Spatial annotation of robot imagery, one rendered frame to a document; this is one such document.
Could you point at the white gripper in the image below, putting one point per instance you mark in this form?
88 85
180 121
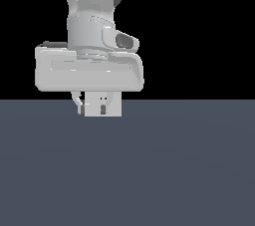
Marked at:
89 77

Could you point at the white wall socket block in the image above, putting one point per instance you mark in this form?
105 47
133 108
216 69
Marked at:
111 104

